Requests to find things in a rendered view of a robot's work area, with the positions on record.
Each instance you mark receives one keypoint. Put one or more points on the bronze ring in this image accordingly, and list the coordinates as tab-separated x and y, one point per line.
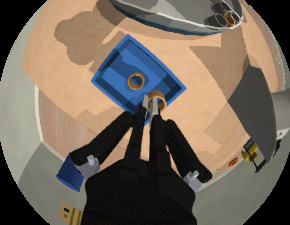
132	85
229	19
158	94

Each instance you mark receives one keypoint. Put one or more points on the grey metal ring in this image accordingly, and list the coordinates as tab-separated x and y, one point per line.
219	7
235	17
217	20

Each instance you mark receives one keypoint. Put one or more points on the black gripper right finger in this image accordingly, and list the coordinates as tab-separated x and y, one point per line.
191	170

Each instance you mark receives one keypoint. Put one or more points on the blue shallow tray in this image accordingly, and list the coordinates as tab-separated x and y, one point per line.
126	59

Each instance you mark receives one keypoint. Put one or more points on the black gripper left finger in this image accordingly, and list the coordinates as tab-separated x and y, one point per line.
88	158

